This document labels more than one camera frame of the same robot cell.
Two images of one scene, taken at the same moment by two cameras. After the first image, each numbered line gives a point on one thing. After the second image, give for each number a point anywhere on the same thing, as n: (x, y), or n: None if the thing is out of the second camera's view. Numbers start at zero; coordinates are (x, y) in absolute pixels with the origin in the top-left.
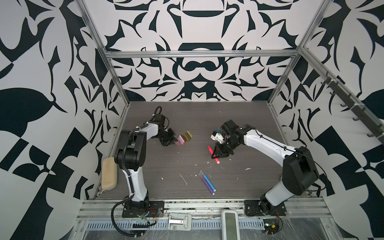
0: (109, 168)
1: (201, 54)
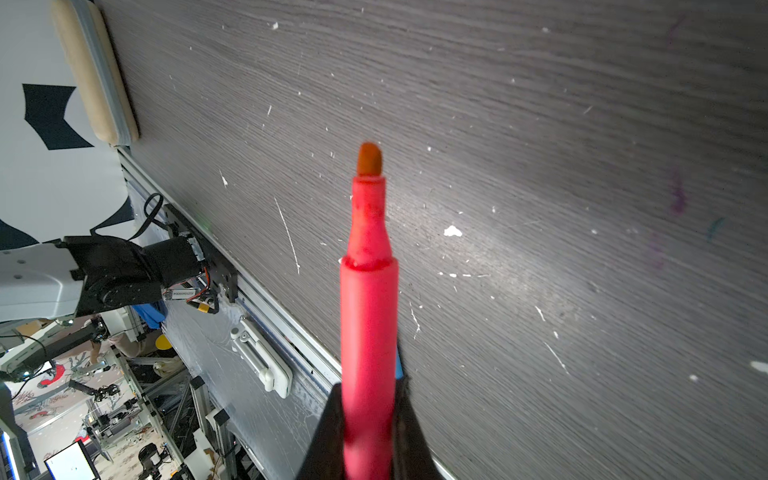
0: (92, 54)
1: None
